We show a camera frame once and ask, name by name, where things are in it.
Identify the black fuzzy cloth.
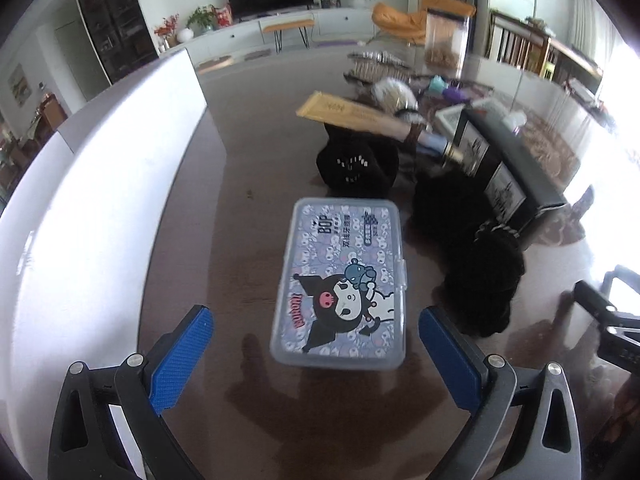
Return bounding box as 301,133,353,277
409,170,526,338

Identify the Kuromi clear plastic box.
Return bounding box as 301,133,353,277
270,197,407,370

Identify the dark display cabinet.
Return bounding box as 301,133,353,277
76,0,157,84

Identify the clear jar with snacks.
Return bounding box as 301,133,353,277
424,9,470,70

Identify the gold cosmetic tube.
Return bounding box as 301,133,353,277
296,91,411,142

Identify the black printed box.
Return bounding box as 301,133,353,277
454,106,566,249

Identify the glass perfume bottle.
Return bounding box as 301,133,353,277
411,125,464,166

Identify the orange lounge chair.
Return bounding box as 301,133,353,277
371,0,476,46

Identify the white storage box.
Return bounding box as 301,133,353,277
1,52,206,479

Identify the white fluffy ball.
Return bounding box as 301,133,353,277
371,77,419,115

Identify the wooden bench stool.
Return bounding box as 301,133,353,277
262,18,314,54

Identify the white TV cabinet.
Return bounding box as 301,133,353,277
160,8,378,66

